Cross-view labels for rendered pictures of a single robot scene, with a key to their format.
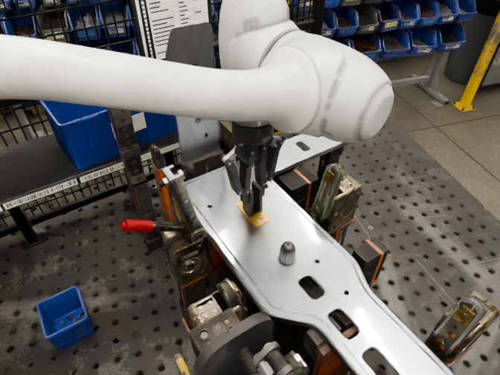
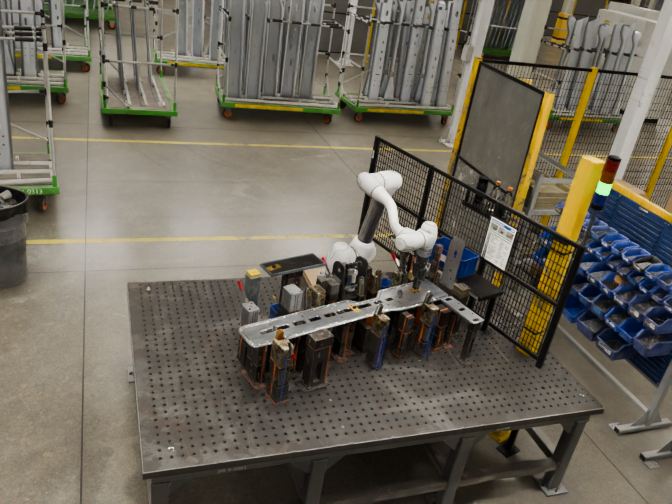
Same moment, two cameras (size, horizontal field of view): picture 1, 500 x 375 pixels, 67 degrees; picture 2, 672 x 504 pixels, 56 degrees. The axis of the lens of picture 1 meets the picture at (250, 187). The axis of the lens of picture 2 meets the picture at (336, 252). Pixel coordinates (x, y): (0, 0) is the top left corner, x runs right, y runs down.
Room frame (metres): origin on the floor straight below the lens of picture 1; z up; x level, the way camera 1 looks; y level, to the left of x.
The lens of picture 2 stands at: (-0.31, -3.33, 2.95)
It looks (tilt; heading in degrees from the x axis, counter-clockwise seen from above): 27 degrees down; 84
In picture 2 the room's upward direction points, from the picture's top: 9 degrees clockwise
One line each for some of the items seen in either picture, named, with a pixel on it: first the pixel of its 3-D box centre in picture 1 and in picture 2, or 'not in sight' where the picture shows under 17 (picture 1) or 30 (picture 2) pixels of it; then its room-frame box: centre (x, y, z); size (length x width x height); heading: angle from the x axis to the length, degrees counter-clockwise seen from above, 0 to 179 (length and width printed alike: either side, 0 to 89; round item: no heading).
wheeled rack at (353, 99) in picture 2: not in sight; (401, 66); (1.49, 7.80, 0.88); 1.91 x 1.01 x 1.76; 19
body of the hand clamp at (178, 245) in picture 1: (191, 286); (393, 296); (0.48, 0.13, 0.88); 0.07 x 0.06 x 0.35; 123
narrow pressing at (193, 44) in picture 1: (196, 99); (452, 262); (0.80, 0.13, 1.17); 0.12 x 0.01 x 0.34; 123
